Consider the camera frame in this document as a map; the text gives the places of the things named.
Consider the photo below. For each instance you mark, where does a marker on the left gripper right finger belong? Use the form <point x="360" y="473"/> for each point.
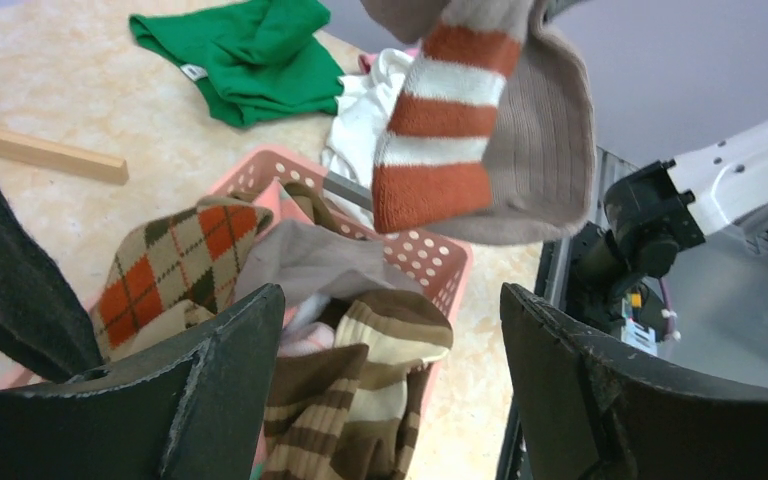
<point x="593" y="407"/>

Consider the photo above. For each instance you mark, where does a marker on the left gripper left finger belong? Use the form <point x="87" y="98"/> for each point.
<point x="190" y="407"/>

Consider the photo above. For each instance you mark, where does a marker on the grey orange striped sock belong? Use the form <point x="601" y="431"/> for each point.
<point x="491" y="139"/>

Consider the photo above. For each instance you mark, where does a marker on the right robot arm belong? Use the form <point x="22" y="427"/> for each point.
<point x="657" y="212"/>

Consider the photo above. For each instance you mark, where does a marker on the argyle patterned sock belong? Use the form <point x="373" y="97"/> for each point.
<point x="192" y="257"/>

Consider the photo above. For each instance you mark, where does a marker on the brown striped sock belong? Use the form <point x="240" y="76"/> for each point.
<point x="353" y="411"/>

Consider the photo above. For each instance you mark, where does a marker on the grey cloth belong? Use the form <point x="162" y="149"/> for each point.
<point x="308" y="259"/>

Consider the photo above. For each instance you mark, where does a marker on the white cloth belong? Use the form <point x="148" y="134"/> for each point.
<point x="364" y="109"/>

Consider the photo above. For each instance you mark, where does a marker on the wooden drying rack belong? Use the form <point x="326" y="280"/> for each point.
<point x="64" y="158"/>

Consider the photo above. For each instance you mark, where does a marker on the green cloth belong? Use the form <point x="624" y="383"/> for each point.
<point x="252" y="61"/>

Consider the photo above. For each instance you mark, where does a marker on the pink cloth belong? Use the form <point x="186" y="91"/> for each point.
<point x="366" y="60"/>

